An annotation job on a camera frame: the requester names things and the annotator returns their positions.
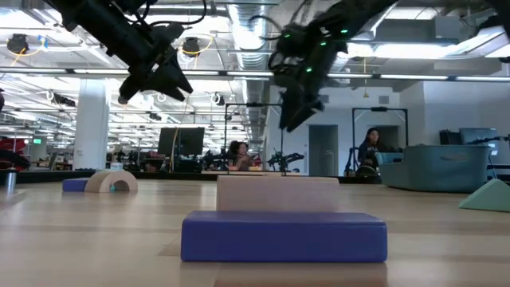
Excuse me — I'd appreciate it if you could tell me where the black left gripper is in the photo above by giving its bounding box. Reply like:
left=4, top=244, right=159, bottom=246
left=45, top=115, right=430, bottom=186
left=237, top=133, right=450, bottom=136
left=131, top=22, right=194, bottom=103

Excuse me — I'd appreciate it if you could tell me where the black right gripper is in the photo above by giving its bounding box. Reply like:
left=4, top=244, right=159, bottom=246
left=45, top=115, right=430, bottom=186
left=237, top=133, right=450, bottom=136
left=269, top=47, right=334, bottom=133

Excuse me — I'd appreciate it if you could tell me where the long beige rectangular block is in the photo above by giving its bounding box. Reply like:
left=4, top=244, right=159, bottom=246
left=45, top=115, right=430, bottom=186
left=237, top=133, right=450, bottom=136
left=216, top=175, right=341, bottom=213

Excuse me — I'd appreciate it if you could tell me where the beige arch block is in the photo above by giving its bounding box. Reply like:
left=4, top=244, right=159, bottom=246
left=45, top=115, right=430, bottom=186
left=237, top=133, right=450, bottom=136
left=84, top=169, right=139, bottom=195

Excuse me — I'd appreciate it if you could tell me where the large blue rectangular block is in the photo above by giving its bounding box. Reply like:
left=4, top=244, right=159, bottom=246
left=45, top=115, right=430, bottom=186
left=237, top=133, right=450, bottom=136
left=180, top=210, right=389, bottom=264

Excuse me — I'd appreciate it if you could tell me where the small blue rectangular block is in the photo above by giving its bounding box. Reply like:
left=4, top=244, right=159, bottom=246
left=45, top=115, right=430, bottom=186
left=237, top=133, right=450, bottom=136
left=61, top=177, right=91, bottom=193

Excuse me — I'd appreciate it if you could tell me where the green triangular block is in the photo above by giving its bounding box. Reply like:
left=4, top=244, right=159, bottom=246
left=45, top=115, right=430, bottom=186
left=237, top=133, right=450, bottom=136
left=458, top=178, right=510, bottom=214

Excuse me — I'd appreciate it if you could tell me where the grey door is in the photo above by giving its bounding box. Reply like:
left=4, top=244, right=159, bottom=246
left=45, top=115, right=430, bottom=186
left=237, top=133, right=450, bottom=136
left=308, top=124, right=339, bottom=178

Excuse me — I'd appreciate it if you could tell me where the black monitor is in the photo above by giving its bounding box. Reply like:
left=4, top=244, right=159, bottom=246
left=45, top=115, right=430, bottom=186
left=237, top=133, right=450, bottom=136
left=157, top=127, right=206, bottom=158

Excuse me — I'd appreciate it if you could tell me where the long LED light bar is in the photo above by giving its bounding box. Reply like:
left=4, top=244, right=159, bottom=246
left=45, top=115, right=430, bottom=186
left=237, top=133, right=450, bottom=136
left=0, top=66, right=510, bottom=82

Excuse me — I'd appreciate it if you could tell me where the person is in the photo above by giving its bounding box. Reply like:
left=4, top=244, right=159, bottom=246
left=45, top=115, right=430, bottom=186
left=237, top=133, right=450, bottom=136
left=227, top=140, right=257, bottom=172
left=356, top=127, right=384, bottom=177

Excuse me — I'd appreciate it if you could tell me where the white building column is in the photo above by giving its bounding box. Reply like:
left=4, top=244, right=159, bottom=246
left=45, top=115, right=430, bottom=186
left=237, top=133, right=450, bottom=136
left=72, top=77, right=112, bottom=171

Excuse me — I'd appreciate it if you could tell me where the teal plastic bin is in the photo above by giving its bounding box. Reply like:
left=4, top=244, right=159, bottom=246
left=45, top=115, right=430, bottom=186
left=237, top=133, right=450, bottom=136
left=375, top=144, right=492, bottom=195

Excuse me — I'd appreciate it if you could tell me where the red and black machine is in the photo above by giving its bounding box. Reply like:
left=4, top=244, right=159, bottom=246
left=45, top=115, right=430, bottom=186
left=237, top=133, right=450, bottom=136
left=0, top=136, right=32, bottom=171

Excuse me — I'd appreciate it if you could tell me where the grey background monitor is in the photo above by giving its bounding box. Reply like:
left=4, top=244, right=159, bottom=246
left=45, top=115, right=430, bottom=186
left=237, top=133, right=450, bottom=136
left=439, top=127, right=500, bottom=147

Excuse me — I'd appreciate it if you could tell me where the black ceiling cable reel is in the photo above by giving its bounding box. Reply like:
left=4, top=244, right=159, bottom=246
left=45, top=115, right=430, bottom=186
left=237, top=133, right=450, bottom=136
left=6, top=33, right=30, bottom=56
left=181, top=36, right=202, bottom=57

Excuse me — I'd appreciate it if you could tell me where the black metal frame rig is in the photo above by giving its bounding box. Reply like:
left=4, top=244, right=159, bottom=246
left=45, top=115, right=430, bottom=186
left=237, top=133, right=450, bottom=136
left=351, top=106, right=410, bottom=177
left=224, top=102, right=285, bottom=175

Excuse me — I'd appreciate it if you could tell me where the silver ventilation duct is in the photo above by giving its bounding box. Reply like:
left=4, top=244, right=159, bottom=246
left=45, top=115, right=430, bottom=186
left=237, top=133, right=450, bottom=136
left=226, top=0, right=276, bottom=144

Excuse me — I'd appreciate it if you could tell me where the black aluminium table frame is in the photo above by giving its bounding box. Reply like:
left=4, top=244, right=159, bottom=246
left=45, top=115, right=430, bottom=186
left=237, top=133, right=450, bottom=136
left=0, top=169, right=384, bottom=186

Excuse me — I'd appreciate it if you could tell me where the silver metal post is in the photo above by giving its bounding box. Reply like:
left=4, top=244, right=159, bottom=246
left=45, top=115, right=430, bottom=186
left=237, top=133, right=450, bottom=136
left=5, top=167, right=18, bottom=197

